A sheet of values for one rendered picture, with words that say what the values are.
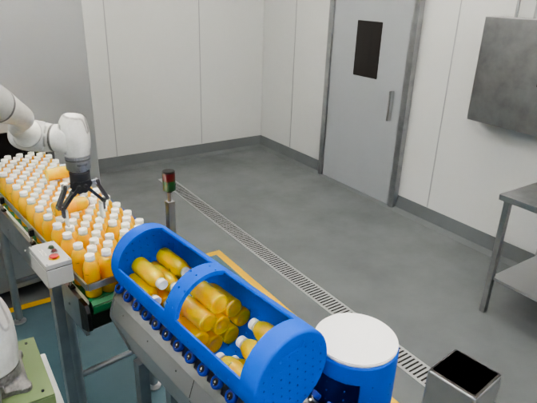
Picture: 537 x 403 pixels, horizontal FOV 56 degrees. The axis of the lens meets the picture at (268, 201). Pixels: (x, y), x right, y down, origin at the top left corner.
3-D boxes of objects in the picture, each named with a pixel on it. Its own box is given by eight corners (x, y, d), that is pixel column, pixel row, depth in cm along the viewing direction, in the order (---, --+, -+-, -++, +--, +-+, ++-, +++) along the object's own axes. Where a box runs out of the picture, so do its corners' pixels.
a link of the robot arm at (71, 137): (97, 151, 191) (63, 149, 192) (92, 110, 185) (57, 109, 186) (85, 160, 181) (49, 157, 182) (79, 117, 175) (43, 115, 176)
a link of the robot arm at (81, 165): (93, 156, 186) (95, 171, 188) (85, 149, 192) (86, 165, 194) (69, 160, 180) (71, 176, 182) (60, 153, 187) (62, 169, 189)
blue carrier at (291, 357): (256, 440, 140) (252, 361, 127) (116, 299, 200) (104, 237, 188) (327, 387, 156) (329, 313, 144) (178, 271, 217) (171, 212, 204)
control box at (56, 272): (49, 289, 194) (45, 265, 190) (32, 268, 208) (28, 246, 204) (74, 281, 200) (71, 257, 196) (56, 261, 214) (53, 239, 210)
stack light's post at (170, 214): (177, 377, 292) (168, 202, 249) (173, 373, 295) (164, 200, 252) (183, 373, 295) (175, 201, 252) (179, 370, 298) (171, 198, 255)
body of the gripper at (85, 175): (71, 174, 183) (74, 197, 187) (93, 169, 188) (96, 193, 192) (64, 169, 188) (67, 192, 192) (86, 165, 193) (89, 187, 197)
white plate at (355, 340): (332, 304, 184) (332, 306, 185) (300, 346, 162) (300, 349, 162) (407, 327, 173) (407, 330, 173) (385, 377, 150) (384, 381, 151)
